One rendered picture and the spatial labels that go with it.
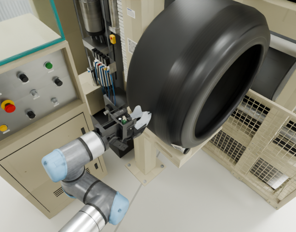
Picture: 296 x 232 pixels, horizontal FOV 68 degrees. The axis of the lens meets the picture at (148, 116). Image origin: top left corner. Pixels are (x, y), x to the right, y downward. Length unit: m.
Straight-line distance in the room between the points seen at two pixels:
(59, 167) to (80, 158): 0.06
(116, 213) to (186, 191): 1.37
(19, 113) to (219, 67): 0.92
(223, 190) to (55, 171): 1.62
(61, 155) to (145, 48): 0.41
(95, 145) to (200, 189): 1.46
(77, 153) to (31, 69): 0.59
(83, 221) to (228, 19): 0.66
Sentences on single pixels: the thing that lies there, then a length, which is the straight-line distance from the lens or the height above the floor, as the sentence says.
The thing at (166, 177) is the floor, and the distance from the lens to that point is 1.97.
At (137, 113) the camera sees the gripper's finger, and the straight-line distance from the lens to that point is 0.73.
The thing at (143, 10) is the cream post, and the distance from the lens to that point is 0.93.
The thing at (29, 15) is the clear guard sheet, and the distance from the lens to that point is 1.00.
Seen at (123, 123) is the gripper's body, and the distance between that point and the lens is 0.64.
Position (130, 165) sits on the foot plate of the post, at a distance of 2.01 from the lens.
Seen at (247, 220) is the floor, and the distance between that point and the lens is 1.99.
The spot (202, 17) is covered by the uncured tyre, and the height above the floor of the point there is 1.48.
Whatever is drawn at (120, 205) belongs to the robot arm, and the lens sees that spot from 0.62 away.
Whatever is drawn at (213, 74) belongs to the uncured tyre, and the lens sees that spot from 0.67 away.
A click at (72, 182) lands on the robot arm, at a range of 0.66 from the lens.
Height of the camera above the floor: 1.78
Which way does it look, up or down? 49 degrees down
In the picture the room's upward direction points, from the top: straight up
